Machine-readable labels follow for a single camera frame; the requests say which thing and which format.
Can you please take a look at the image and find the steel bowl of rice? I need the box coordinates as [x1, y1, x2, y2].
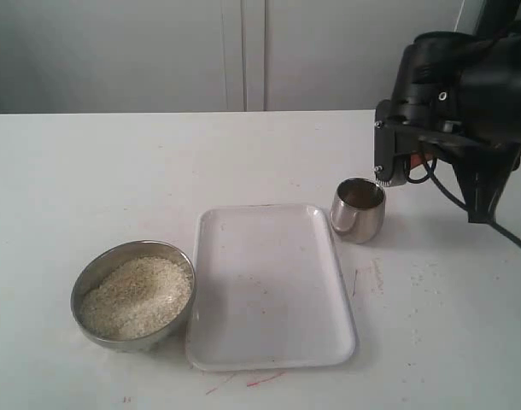
[70, 240, 196, 352]

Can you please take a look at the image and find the white rectangular plastic tray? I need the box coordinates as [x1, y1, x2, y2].
[185, 204, 356, 372]

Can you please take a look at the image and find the black cable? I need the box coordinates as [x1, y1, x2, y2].
[405, 140, 521, 257]

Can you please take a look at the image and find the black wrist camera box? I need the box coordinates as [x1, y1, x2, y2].
[374, 99, 428, 187]

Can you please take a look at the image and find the small steel cup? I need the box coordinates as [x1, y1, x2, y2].
[330, 178, 386, 244]

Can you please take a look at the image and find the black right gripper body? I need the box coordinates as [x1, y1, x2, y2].
[392, 32, 521, 157]

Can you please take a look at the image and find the brown wooden spoon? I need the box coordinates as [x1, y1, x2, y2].
[409, 154, 433, 169]

